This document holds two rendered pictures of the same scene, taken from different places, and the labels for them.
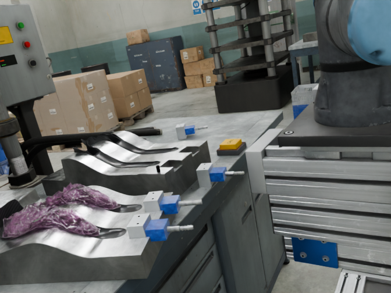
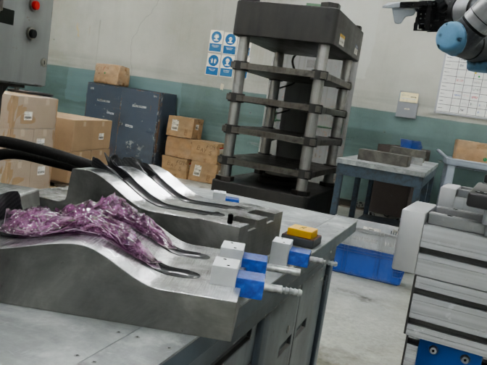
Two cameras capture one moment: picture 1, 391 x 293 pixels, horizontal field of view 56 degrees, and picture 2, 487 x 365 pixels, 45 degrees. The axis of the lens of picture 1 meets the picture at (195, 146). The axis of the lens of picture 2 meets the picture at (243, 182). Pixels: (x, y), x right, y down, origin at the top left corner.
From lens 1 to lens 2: 0.34 m
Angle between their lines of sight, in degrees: 15
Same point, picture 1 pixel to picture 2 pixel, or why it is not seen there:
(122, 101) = not seen: hidden behind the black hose
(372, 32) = not seen: outside the picture
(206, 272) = not seen: outside the picture
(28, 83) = (15, 59)
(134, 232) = (221, 275)
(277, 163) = (444, 233)
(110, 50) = (61, 80)
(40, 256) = (78, 268)
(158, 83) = (119, 151)
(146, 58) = (115, 109)
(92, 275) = (147, 317)
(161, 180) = (231, 235)
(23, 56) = (24, 19)
